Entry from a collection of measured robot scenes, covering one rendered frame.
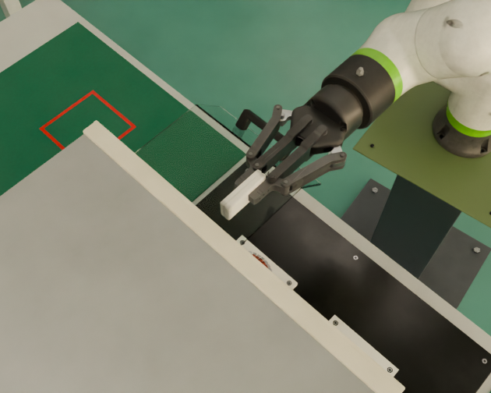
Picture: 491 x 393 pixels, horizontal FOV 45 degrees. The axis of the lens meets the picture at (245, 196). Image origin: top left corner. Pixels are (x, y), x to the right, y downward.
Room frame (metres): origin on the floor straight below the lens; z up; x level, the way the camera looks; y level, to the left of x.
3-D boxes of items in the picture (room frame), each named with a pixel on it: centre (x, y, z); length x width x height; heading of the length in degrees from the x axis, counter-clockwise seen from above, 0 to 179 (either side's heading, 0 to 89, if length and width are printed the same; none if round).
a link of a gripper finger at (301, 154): (0.45, -0.07, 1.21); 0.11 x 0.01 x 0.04; 138
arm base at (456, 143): (0.88, -0.53, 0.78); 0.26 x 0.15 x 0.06; 155
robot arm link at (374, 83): (0.56, -0.16, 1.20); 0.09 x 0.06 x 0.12; 46
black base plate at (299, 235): (0.35, -0.07, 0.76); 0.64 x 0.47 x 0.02; 46
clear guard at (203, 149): (0.49, 0.07, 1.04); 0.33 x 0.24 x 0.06; 136
